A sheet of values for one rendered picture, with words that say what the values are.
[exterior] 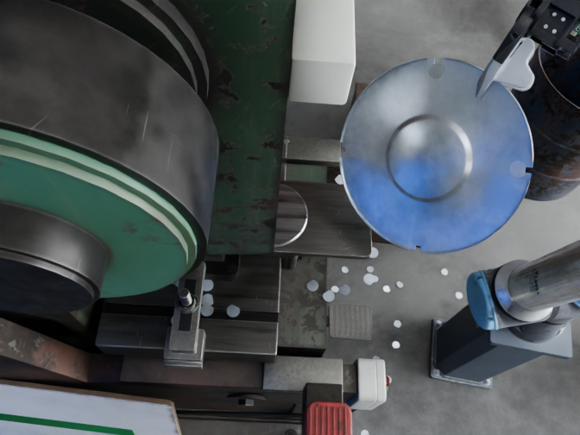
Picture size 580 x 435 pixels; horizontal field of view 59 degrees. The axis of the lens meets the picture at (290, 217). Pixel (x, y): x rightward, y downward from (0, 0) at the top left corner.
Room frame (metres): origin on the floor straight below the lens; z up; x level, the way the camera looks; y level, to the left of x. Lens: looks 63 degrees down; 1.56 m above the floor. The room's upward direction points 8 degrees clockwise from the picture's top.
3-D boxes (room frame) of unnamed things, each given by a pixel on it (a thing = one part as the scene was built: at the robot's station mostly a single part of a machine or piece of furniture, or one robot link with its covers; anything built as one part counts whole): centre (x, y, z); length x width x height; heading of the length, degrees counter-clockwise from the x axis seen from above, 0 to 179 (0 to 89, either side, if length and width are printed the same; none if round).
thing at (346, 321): (0.41, 0.02, 0.14); 0.59 x 0.10 x 0.05; 95
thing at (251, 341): (0.40, 0.16, 0.68); 0.45 x 0.30 x 0.06; 5
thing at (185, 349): (0.23, 0.14, 0.76); 0.17 x 0.06 x 0.10; 5
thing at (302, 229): (0.41, -0.02, 0.72); 0.25 x 0.14 x 0.14; 95
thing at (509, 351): (0.43, -0.58, 0.23); 0.19 x 0.19 x 0.45; 87
